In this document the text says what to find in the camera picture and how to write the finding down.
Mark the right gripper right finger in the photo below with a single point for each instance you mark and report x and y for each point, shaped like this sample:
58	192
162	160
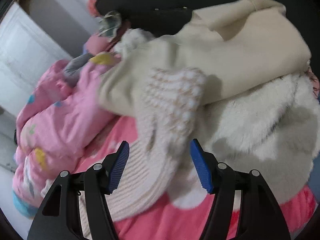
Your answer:
260	216

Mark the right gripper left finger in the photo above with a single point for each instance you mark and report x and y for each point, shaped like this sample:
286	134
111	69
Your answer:
58	216

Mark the beige white houndstooth knit sweater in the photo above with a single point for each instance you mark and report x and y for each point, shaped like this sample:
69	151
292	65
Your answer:
165	118

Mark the pink floral fleece bed blanket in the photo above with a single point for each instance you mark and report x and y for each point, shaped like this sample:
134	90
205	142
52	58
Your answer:
184	217

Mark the pink cartoon print quilt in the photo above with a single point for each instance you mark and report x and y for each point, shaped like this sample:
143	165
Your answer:
59	123

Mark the white door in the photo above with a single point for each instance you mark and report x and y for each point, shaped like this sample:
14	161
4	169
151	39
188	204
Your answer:
27	51

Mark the cream sweatshirt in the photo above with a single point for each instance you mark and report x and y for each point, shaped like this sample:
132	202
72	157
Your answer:
237	45

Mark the grey floral garment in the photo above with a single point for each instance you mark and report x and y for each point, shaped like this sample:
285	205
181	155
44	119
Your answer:
109	24

